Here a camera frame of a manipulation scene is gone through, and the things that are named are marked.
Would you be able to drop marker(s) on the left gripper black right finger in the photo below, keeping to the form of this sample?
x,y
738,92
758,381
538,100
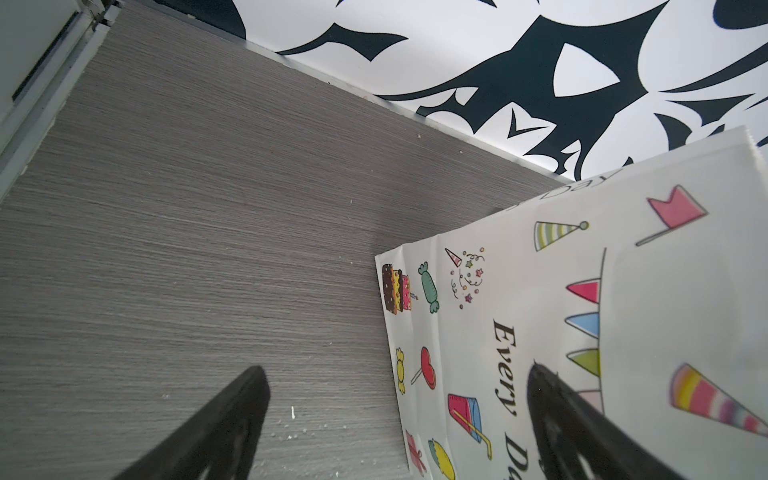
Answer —
x,y
582,438

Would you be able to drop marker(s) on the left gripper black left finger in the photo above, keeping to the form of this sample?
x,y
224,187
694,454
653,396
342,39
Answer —
x,y
217,442

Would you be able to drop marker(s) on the aluminium cage frame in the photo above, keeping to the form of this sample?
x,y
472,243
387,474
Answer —
x,y
34,111

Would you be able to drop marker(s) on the white paper gift bag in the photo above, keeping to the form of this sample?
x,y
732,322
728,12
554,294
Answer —
x,y
637,297

